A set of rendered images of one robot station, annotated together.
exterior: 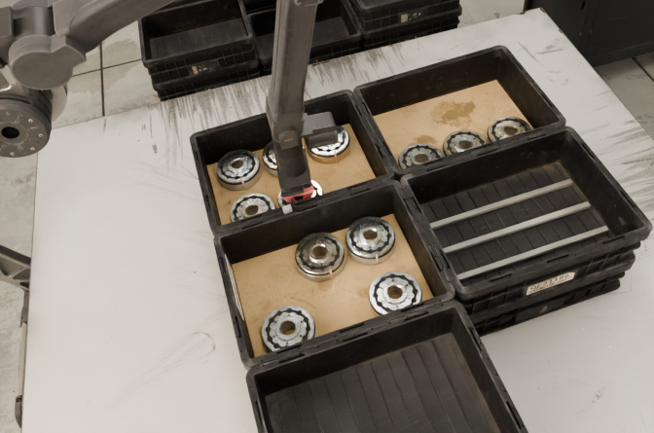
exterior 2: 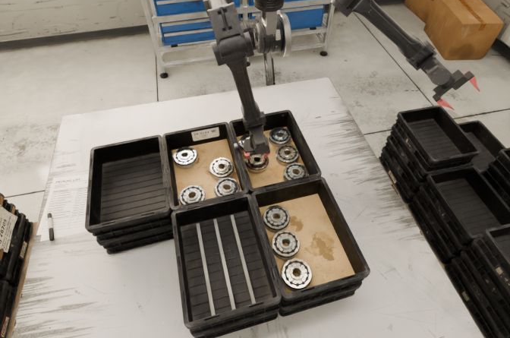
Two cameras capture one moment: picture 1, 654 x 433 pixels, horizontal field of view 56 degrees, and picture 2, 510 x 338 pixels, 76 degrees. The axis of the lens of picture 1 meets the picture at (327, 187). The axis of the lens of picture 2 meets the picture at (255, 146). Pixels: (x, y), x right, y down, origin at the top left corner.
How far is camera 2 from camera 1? 1.14 m
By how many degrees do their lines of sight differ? 52
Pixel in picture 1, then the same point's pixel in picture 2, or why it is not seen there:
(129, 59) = not seen: hidden behind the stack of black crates
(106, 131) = (329, 99)
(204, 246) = not seen: hidden behind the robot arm
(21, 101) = (263, 33)
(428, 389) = (147, 208)
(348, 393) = (155, 179)
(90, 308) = (231, 107)
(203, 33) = (445, 143)
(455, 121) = (315, 245)
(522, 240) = (216, 266)
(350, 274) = (211, 182)
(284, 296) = (206, 157)
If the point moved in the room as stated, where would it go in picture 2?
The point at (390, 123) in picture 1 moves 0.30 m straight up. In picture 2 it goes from (314, 208) to (325, 162)
